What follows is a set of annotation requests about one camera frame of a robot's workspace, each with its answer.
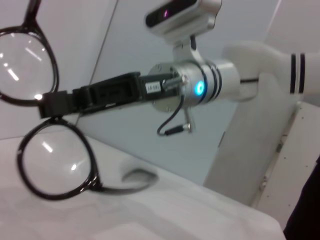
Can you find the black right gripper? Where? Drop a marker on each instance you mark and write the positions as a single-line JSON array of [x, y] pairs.
[[112, 92]]

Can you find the black glasses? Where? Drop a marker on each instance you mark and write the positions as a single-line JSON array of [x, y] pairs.
[[95, 183]]

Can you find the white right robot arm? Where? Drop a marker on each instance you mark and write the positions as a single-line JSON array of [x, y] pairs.
[[225, 80]]

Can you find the black fabric item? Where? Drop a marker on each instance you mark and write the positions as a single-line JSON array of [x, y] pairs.
[[305, 212]]

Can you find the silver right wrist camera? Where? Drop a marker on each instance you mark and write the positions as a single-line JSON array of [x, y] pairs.
[[180, 17]]

